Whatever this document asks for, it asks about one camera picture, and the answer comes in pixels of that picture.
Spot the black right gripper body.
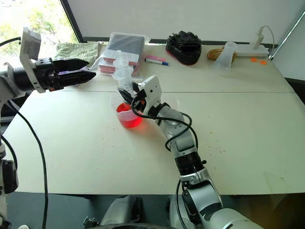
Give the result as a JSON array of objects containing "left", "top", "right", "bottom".
[{"left": 131, "top": 89, "right": 147, "bottom": 111}]

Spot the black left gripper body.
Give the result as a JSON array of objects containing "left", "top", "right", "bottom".
[{"left": 35, "top": 57, "right": 63, "bottom": 92}]

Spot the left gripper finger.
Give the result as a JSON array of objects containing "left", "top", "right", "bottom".
[
  {"left": 53, "top": 70, "right": 97, "bottom": 89},
  {"left": 52, "top": 58, "right": 90, "bottom": 72}
]

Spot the clear cup with red liquid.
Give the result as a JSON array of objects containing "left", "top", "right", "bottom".
[{"left": 110, "top": 94, "right": 144, "bottom": 129}]

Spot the tall clear measuring cup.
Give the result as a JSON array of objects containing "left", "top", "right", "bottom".
[{"left": 213, "top": 41, "right": 238, "bottom": 77}]

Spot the green cloth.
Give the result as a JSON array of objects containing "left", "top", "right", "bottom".
[{"left": 55, "top": 42, "right": 100, "bottom": 62}]

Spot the blue capped white marker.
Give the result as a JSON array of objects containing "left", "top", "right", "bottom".
[{"left": 144, "top": 58, "right": 170, "bottom": 66}]

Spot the pink marker pen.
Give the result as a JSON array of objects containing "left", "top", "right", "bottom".
[{"left": 146, "top": 55, "right": 166, "bottom": 62}]

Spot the plastic bag with grey notebook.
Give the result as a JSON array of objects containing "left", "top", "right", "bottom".
[{"left": 94, "top": 31, "right": 150, "bottom": 78}]

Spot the black padded glove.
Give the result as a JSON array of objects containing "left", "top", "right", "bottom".
[{"left": 165, "top": 30, "right": 202, "bottom": 66}]

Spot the grey rounded robot leg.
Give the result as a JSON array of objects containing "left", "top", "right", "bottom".
[
  {"left": 99, "top": 195, "right": 144, "bottom": 227},
  {"left": 167, "top": 195, "right": 191, "bottom": 229}
]

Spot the white power strip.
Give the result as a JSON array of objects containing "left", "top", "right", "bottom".
[{"left": 234, "top": 45, "right": 269, "bottom": 58}]

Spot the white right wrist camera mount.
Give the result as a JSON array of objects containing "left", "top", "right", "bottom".
[{"left": 137, "top": 75, "right": 163, "bottom": 115}]

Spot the black window frame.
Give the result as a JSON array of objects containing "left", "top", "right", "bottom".
[{"left": 59, "top": 0, "right": 84, "bottom": 44}]

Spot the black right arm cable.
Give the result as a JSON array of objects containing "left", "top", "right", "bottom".
[{"left": 131, "top": 97, "right": 199, "bottom": 229}]

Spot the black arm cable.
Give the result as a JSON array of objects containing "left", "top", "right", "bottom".
[
  {"left": 131, "top": 97, "right": 199, "bottom": 229},
  {"left": 0, "top": 37, "right": 49, "bottom": 229}
]

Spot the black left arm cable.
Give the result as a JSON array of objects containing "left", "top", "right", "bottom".
[{"left": 0, "top": 37, "right": 49, "bottom": 229}]

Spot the brown rope coil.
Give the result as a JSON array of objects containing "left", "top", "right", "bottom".
[{"left": 206, "top": 47, "right": 238, "bottom": 61}]

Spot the white plug with cable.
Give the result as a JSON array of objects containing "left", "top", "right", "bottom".
[{"left": 252, "top": 25, "right": 276, "bottom": 51}]

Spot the silver metal frame bar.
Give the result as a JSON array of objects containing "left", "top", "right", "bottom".
[{"left": 268, "top": 9, "right": 305, "bottom": 61}]

